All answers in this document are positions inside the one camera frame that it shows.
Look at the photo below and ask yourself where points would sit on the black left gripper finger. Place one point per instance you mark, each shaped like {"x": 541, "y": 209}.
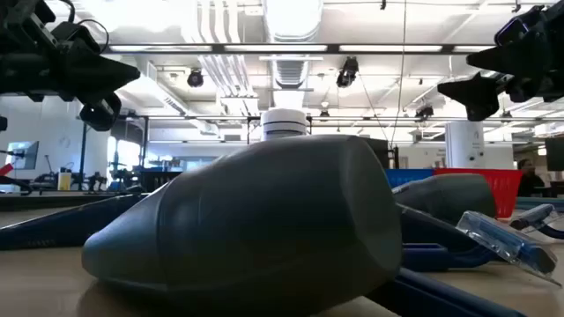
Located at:
{"x": 110, "y": 77}
{"x": 101, "y": 115}

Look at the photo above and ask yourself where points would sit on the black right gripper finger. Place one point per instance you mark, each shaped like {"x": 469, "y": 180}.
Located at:
{"x": 480, "y": 94}
{"x": 506, "y": 59}

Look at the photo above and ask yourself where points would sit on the grey deodorant stick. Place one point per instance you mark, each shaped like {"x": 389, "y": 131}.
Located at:
{"x": 264, "y": 220}
{"x": 449, "y": 196}

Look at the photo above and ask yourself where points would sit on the blue razor with clear cap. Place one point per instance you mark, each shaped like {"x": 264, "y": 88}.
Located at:
{"x": 506, "y": 242}
{"x": 535, "y": 216}
{"x": 440, "y": 299}

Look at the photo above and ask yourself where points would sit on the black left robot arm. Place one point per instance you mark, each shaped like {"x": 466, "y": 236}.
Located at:
{"x": 22, "y": 11}

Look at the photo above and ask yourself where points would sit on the white round pillar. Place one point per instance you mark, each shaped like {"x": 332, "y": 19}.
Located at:
{"x": 465, "y": 145}

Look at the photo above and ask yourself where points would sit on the black ceiling spot lamp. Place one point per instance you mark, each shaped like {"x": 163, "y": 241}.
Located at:
{"x": 424, "y": 111}
{"x": 348, "y": 72}
{"x": 195, "y": 78}

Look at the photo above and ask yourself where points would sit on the yellow box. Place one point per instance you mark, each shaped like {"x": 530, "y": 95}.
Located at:
{"x": 64, "y": 181}

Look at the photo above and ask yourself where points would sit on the grey monitor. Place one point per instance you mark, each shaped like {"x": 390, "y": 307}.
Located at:
{"x": 24, "y": 154}

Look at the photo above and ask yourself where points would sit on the black plastic basket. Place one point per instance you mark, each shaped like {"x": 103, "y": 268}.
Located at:
{"x": 167, "y": 176}

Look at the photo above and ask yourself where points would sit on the dark monitor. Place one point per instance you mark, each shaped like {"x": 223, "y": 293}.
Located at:
{"x": 556, "y": 154}

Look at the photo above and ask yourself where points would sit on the person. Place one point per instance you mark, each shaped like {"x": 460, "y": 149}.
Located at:
{"x": 529, "y": 180}

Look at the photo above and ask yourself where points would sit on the red plastic basket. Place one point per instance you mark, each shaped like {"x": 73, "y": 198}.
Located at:
{"x": 509, "y": 189}

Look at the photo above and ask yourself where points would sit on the red bar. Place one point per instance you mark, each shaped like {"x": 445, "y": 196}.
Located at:
{"x": 5, "y": 169}

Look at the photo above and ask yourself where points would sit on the blue plastic basket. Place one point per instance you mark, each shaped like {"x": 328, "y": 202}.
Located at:
{"x": 407, "y": 177}

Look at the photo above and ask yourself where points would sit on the black monitor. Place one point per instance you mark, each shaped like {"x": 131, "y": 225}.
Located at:
{"x": 379, "y": 154}

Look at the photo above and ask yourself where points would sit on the long hanging light fixture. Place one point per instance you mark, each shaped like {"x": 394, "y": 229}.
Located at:
{"x": 273, "y": 48}

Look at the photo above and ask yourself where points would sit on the white wipes canister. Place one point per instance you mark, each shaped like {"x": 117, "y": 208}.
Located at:
{"x": 284, "y": 123}

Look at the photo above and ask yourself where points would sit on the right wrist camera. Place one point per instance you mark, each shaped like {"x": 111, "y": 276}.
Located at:
{"x": 511, "y": 31}

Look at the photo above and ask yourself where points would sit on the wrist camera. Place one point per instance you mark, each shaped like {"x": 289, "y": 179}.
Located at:
{"x": 511, "y": 31}
{"x": 72, "y": 37}

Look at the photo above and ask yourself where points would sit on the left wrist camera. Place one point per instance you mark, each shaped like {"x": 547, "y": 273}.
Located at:
{"x": 72, "y": 37}

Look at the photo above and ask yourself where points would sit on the silver ventilation duct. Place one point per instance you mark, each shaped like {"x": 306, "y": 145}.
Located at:
{"x": 293, "y": 22}

